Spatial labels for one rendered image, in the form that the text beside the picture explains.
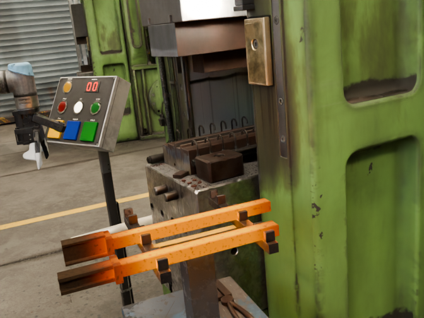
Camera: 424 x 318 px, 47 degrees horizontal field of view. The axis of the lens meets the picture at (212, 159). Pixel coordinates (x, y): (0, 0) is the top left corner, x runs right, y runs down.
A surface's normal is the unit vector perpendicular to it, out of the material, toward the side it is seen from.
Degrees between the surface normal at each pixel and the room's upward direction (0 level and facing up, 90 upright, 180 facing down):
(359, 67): 89
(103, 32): 89
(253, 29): 90
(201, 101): 90
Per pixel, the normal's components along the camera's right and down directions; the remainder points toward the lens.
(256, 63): -0.87, 0.21
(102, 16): 0.28, 0.21
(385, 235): 0.49, 0.18
